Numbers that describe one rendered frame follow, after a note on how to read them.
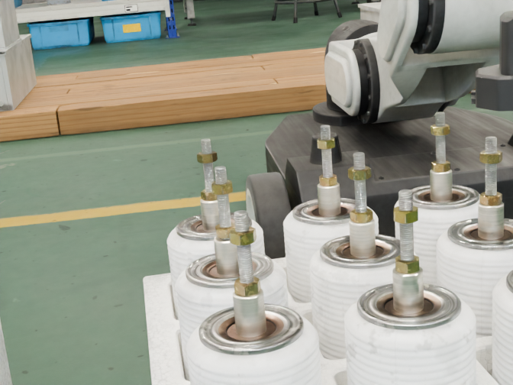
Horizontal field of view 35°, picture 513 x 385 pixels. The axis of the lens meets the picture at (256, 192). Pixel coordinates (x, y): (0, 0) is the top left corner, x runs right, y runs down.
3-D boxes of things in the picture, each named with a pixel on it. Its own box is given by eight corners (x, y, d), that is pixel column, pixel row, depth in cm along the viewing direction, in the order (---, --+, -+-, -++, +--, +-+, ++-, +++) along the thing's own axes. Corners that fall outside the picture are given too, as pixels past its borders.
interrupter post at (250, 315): (265, 341, 58) (261, 298, 57) (232, 341, 58) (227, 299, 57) (270, 326, 60) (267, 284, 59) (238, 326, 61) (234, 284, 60)
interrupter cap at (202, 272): (256, 294, 66) (256, 286, 66) (171, 288, 68) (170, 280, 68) (285, 260, 73) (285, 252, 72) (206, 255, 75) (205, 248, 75)
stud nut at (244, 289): (257, 297, 57) (256, 286, 57) (233, 297, 58) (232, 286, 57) (262, 286, 59) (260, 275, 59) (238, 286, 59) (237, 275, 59)
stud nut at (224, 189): (211, 189, 69) (210, 180, 69) (231, 187, 69) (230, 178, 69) (212, 196, 67) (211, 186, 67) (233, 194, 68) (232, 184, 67)
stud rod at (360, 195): (354, 237, 72) (350, 153, 70) (364, 234, 72) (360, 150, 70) (360, 240, 71) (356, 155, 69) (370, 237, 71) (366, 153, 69)
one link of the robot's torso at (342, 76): (325, 106, 155) (321, 35, 151) (428, 95, 157) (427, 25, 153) (350, 128, 135) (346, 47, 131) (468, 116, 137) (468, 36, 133)
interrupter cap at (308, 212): (317, 233, 78) (317, 226, 78) (279, 214, 85) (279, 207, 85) (382, 216, 82) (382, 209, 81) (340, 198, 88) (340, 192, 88)
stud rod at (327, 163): (327, 201, 82) (323, 127, 80) (322, 198, 83) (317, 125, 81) (336, 199, 83) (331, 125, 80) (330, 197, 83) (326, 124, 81)
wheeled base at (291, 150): (239, 186, 176) (225, 28, 167) (472, 160, 181) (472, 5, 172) (285, 308, 116) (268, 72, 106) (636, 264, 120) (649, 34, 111)
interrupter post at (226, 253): (238, 279, 69) (234, 243, 68) (211, 278, 70) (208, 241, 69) (247, 269, 71) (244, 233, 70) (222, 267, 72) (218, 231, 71)
